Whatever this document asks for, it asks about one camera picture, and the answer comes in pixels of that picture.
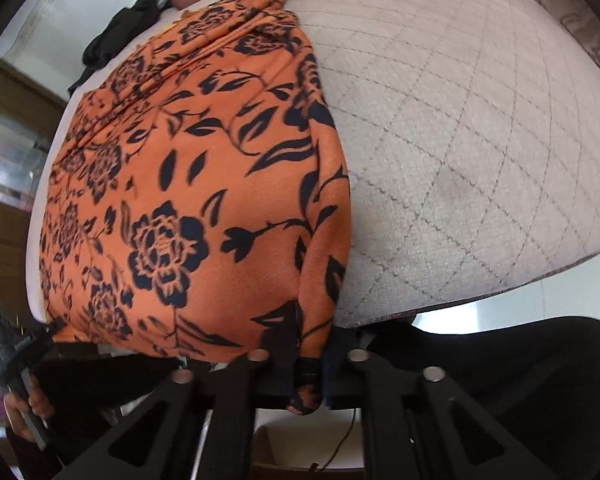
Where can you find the orange black floral garment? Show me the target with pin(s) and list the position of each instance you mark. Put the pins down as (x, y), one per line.
(205, 185)

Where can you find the cardboard box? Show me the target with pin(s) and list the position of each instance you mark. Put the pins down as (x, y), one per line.
(305, 447)

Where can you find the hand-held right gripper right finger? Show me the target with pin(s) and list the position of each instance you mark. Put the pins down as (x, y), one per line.
(336, 380)

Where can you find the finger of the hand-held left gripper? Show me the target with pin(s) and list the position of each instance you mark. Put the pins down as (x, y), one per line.
(50, 332)

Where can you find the wooden glass cabinet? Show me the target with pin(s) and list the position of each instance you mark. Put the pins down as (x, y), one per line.
(10, 160)

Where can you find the striped cushion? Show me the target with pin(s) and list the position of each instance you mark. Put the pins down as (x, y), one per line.
(580, 15)

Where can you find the person's left forearm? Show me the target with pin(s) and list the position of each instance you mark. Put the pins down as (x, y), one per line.
(30, 460)

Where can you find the black crumpled garment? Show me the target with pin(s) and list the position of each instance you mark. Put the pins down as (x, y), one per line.
(117, 30)

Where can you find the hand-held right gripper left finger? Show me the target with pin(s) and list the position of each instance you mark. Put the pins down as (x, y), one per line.
(284, 360)

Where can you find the person's left hand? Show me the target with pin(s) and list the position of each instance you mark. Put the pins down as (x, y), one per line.
(37, 400)

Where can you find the pink quilted sofa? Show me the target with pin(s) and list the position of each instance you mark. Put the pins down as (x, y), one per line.
(455, 135)

